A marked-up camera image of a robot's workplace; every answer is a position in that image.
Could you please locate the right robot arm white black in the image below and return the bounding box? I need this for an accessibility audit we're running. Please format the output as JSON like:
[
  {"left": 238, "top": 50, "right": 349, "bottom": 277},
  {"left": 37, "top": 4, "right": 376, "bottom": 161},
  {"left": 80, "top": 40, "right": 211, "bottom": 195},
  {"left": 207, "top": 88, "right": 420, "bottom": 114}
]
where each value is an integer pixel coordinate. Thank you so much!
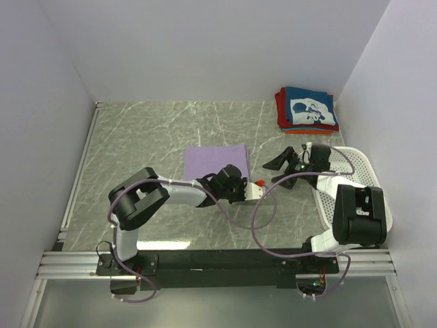
[{"left": 262, "top": 143, "right": 389, "bottom": 273}]

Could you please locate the aluminium front rail frame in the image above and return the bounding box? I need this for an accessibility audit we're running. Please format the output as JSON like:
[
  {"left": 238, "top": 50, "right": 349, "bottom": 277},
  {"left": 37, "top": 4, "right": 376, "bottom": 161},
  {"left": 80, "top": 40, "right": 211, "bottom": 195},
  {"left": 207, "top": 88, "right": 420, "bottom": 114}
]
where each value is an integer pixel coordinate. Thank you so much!
[{"left": 21, "top": 249, "right": 412, "bottom": 327}]

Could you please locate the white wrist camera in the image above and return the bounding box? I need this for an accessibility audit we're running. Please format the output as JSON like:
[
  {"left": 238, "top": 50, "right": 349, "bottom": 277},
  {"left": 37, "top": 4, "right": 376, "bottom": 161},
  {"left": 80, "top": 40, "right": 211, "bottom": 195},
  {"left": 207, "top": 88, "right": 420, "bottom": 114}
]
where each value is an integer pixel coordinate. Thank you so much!
[
  {"left": 244, "top": 180, "right": 266, "bottom": 202},
  {"left": 299, "top": 142, "right": 312, "bottom": 163}
]

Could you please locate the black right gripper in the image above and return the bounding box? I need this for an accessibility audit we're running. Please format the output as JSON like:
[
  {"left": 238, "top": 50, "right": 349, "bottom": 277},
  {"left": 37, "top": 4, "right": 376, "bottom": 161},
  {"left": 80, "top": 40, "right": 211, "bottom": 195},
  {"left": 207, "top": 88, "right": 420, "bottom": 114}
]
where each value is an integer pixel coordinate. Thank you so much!
[{"left": 262, "top": 146, "right": 313, "bottom": 189}]

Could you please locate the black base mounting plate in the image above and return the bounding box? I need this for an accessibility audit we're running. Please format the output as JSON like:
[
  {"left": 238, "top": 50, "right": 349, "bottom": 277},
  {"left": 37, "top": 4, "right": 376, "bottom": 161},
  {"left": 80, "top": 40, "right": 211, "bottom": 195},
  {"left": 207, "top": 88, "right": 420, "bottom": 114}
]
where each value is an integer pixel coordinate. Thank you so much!
[{"left": 96, "top": 249, "right": 339, "bottom": 295}]

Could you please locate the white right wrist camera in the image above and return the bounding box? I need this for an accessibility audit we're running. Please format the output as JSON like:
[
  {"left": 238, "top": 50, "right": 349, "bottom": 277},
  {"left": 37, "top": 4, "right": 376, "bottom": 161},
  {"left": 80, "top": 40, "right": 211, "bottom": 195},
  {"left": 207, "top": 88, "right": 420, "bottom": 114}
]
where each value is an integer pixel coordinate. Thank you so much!
[{"left": 299, "top": 142, "right": 312, "bottom": 163}]

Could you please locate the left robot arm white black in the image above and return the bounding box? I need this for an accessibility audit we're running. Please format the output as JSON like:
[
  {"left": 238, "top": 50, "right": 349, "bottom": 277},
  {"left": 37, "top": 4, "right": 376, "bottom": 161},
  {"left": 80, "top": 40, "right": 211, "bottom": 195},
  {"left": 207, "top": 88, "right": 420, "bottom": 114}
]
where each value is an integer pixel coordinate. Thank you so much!
[{"left": 107, "top": 165, "right": 249, "bottom": 275}]

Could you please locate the purple t shirt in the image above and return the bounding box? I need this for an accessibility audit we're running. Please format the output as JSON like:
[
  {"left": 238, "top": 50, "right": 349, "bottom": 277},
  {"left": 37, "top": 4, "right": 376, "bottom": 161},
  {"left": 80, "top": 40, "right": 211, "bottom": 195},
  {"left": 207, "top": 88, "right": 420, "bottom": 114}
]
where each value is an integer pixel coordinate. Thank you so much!
[{"left": 184, "top": 143, "right": 250, "bottom": 180}]

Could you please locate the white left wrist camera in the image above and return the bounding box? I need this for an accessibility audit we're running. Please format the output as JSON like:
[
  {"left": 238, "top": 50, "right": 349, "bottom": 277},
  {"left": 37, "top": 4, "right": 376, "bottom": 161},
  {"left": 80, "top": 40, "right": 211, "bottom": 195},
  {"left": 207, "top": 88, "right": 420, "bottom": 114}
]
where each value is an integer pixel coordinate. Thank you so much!
[{"left": 244, "top": 180, "right": 266, "bottom": 202}]

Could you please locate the blue printed folded t shirt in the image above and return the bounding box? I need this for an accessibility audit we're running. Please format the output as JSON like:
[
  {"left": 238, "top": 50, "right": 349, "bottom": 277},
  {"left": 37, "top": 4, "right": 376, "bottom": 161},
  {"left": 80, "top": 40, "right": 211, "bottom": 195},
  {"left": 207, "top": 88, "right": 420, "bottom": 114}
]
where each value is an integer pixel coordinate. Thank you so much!
[{"left": 285, "top": 87, "right": 338, "bottom": 126}]

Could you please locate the orange folded t shirt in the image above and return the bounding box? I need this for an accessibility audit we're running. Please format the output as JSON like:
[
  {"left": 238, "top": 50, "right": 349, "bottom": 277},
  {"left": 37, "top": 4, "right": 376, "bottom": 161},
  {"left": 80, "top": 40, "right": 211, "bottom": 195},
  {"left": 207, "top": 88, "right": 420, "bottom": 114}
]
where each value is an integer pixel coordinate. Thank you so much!
[{"left": 283, "top": 129, "right": 336, "bottom": 135}]

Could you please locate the red folded t shirt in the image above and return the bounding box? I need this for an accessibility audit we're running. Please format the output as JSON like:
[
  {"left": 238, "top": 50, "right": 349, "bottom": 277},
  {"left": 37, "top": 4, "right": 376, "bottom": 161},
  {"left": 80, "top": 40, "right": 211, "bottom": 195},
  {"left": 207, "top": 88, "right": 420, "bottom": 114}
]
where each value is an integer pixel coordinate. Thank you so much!
[{"left": 274, "top": 87, "right": 339, "bottom": 131}]

